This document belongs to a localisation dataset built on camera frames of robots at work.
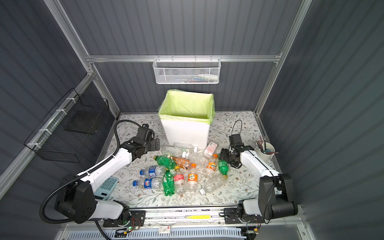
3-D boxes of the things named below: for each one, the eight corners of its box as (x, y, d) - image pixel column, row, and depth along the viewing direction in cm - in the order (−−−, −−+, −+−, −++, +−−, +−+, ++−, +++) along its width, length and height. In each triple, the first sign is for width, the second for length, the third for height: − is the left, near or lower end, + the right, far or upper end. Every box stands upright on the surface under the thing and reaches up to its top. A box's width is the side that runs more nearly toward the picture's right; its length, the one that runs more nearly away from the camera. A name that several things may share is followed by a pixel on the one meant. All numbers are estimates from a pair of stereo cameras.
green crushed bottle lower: (164, 197, 82) (163, 195, 79) (164, 173, 91) (163, 171, 88) (174, 195, 83) (174, 193, 80) (173, 172, 91) (172, 169, 88)
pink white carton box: (204, 153, 99) (204, 150, 95) (210, 144, 103) (211, 140, 100) (210, 156, 97) (211, 153, 94) (216, 147, 102) (217, 144, 98)
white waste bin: (168, 150, 100) (161, 122, 78) (169, 144, 103) (162, 116, 81) (206, 150, 100) (209, 122, 78) (206, 144, 103) (209, 116, 81)
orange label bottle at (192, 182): (187, 192, 83) (186, 189, 79) (187, 166, 93) (187, 163, 89) (198, 192, 83) (198, 189, 79) (197, 166, 93) (198, 163, 89)
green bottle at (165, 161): (154, 162, 94) (152, 158, 90) (159, 154, 98) (158, 150, 94) (172, 173, 90) (171, 169, 86) (178, 164, 93) (177, 161, 89)
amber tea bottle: (167, 162, 93) (166, 159, 90) (170, 156, 96) (169, 153, 92) (187, 170, 90) (187, 167, 86) (190, 164, 92) (190, 161, 89)
